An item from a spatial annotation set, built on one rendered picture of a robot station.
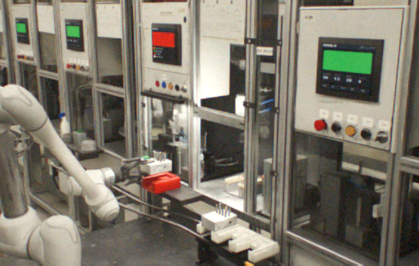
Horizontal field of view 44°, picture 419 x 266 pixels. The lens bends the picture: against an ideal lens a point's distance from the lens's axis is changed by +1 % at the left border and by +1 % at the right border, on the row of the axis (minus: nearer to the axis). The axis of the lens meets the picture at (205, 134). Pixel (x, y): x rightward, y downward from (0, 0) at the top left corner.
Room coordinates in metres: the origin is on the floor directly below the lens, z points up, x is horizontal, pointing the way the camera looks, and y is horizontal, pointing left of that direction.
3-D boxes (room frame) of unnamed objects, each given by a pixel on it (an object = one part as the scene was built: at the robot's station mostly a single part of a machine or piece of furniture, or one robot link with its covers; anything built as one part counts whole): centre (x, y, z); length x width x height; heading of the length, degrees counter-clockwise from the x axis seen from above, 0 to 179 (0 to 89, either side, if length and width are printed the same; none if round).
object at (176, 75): (2.70, 0.12, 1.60); 0.42 x 0.29 x 0.46; 38
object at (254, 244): (1.98, -0.13, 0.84); 0.36 x 0.14 x 0.10; 38
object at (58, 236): (1.98, 0.61, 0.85); 0.18 x 0.16 x 0.22; 68
